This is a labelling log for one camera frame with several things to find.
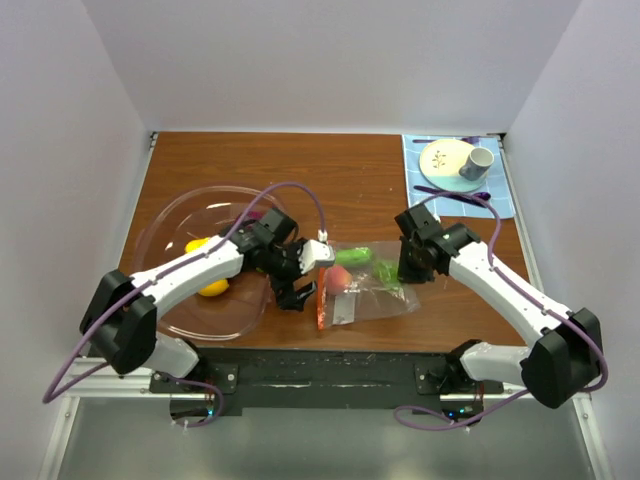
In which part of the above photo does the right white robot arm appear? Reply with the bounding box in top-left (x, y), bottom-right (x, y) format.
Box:
top-left (395, 204), bottom-right (606, 409)

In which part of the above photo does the pink fake peach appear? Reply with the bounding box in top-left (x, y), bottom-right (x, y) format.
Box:
top-left (324, 265), bottom-right (352, 295)

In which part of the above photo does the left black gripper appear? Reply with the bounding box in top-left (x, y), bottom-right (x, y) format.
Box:
top-left (262, 238), bottom-right (318, 312)

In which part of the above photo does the purple spoon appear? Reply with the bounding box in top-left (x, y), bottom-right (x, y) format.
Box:
top-left (471, 192), bottom-right (491, 201)

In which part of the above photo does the blue checkered cloth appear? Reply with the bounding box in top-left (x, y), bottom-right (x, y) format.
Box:
top-left (402, 133), bottom-right (516, 220)

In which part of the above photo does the clear zip top bag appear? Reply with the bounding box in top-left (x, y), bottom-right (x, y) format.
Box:
top-left (316, 240), bottom-right (420, 331)

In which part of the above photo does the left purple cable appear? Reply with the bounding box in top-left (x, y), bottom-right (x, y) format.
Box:
top-left (41, 181), bottom-right (331, 429)

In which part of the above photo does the yellow fake lemon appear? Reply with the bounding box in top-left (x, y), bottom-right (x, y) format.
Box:
top-left (198, 279), bottom-right (229, 297)

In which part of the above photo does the purple cable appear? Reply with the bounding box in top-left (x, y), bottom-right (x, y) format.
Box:
top-left (393, 191), bottom-right (610, 431)
top-left (41, 181), bottom-right (331, 429)

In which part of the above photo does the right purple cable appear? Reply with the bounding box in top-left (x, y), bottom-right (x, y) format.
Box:
top-left (393, 191), bottom-right (610, 431)

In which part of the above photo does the grey white mug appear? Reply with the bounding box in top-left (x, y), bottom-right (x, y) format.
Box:
top-left (458, 147), bottom-right (494, 181)

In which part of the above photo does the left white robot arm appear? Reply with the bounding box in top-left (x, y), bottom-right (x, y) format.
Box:
top-left (80, 208), bottom-right (335, 392)

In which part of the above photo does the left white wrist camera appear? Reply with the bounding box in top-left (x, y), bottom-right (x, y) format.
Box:
top-left (298, 240), bottom-right (335, 274)

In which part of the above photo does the cream floral plate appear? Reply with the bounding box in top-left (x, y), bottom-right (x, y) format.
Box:
top-left (419, 139), bottom-right (484, 193)

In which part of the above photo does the clear plastic bowl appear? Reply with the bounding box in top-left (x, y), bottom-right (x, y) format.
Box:
top-left (132, 184), bottom-right (291, 343)

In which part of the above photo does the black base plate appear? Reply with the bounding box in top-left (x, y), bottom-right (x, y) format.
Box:
top-left (149, 346), bottom-right (505, 417)

